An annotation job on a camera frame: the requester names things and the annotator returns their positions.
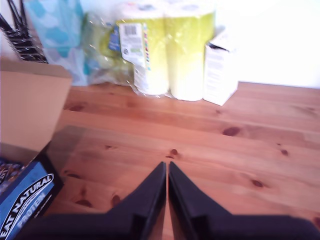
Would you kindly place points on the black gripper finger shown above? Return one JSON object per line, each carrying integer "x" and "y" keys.
{"x": 147, "y": 200}
{"x": 187, "y": 200}

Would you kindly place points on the small white printed box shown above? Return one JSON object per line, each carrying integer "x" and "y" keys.
{"x": 217, "y": 72}

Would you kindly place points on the black blue snackbar carton box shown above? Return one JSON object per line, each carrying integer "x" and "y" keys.
{"x": 32, "y": 105}

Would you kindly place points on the blue patterned tissue box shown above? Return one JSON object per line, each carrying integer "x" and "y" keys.
{"x": 67, "y": 65}
{"x": 55, "y": 22}

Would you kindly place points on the blue wrapped snack bar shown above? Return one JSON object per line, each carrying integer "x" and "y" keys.
{"x": 11, "y": 166}
{"x": 6, "y": 182}

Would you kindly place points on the yellow paper towel pack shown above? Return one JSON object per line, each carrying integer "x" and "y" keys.
{"x": 160, "y": 50}

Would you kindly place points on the black thin stick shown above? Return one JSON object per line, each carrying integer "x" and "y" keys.
{"x": 12, "y": 13}
{"x": 23, "y": 11}

